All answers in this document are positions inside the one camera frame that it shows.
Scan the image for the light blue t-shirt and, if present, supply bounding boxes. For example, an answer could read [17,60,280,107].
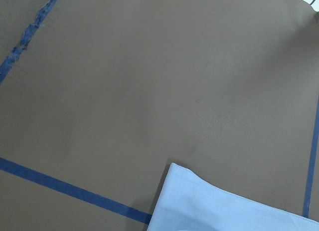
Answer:
[148,163,319,231]

